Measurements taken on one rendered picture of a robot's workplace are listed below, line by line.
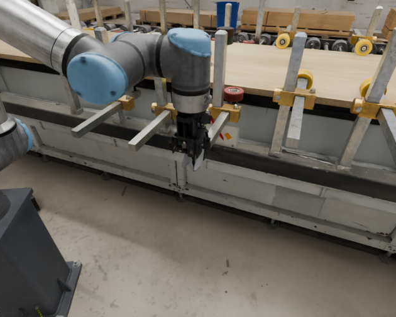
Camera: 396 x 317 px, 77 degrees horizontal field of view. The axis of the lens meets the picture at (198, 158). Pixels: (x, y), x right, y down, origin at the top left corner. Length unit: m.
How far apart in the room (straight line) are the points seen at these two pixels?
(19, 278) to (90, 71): 0.95
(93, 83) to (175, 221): 1.31
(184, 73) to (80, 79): 0.20
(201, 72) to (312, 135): 0.79
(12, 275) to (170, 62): 0.99
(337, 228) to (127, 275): 1.17
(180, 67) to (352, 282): 1.42
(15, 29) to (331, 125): 1.10
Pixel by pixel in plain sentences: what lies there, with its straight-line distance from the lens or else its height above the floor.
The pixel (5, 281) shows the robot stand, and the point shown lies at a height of 0.35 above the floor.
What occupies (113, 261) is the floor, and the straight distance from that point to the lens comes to 1.58.
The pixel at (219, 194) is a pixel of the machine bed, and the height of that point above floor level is 0.17.
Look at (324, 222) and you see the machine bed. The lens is 1.61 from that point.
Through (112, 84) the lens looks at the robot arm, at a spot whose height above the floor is 1.14.
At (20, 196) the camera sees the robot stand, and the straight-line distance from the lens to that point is 1.19.
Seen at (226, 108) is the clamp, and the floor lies 0.87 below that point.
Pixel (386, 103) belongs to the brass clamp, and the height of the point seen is 0.97.
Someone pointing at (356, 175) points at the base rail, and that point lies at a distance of 1.08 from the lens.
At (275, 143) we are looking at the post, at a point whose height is 0.76.
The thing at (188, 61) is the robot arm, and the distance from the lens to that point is 0.55.
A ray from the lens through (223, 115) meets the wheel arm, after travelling 0.96.
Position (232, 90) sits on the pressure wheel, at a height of 0.91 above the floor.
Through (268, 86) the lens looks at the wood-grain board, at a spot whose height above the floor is 0.90.
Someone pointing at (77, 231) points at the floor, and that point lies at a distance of 1.79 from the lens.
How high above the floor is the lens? 1.30
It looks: 37 degrees down
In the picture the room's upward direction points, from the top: straight up
